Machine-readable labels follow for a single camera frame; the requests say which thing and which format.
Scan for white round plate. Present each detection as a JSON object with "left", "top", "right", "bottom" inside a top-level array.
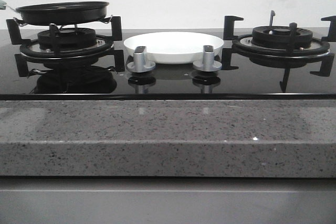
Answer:
[{"left": 124, "top": 31, "right": 224, "bottom": 65}]

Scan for black frying pan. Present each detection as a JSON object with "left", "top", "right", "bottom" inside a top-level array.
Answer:
[{"left": 14, "top": 1, "right": 109, "bottom": 26}]

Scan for black glass gas cooktop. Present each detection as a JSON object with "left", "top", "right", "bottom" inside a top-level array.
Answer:
[{"left": 1, "top": 29, "right": 335, "bottom": 100}]

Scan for silver left stove knob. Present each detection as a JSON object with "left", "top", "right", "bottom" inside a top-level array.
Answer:
[{"left": 127, "top": 46, "right": 156, "bottom": 73}]

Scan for silver stove knob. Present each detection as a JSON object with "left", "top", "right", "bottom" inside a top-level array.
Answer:
[
  {"left": 127, "top": 46, "right": 156, "bottom": 73},
  {"left": 193, "top": 45, "right": 222, "bottom": 72}
]

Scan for silver right stove knob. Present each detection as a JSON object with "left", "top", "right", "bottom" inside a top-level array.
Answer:
[{"left": 193, "top": 45, "right": 222, "bottom": 72}]

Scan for black left pan support grate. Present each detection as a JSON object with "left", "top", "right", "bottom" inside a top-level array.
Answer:
[{"left": 6, "top": 16, "right": 122, "bottom": 77}]

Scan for black pan support grate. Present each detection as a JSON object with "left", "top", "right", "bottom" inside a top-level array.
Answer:
[
  {"left": 6, "top": 16, "right": 122, "bottom": 77},
  {"left": 222, "top": 10, "right": 335, "bottom": 92}
]

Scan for black right pan support grate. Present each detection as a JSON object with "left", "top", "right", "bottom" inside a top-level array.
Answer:
[{"left": 222, "top": 10, "right": 335, "bottom": 92}]

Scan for black right gas burner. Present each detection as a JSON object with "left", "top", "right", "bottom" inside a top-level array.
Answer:
[{"left": 251, "top": 26, "right": 313, "bottom": 49}]

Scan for black gas burner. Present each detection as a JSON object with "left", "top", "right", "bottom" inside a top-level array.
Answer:
[
  {"left": 251, "top": 26, "right": 313, "bottom": 49},
  {"left": 37, "top": 28, "right": 97, "bottom": 50}
]

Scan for black left gas burner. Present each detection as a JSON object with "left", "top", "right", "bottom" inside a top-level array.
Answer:
[{"left": 37, "top": 28, "right": 97, "bottom": 50}]

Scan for grey cabinet drawer front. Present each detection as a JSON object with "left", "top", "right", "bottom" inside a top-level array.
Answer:
[{"left": 1, "top": 178, "right": 335, "bottom": 223}]

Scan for chrome wire pan stand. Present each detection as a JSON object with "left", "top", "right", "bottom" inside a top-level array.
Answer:
[{"left": 13, "top": 15, "right": 114, "bottom": 27}]

